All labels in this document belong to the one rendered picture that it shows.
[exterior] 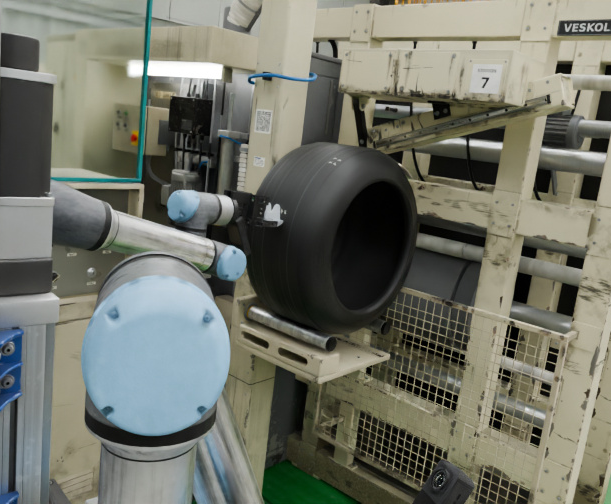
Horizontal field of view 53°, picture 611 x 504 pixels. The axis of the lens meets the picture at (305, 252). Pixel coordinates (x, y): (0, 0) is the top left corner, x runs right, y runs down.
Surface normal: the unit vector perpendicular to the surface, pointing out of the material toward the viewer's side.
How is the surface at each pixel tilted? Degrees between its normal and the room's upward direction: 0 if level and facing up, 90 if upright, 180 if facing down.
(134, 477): 90
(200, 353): 83
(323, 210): 71
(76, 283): 90
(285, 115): 90
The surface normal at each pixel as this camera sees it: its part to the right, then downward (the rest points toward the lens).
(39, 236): 0.64, 0.22
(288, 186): -0.49, -0.48
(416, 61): -0.66, 0.07
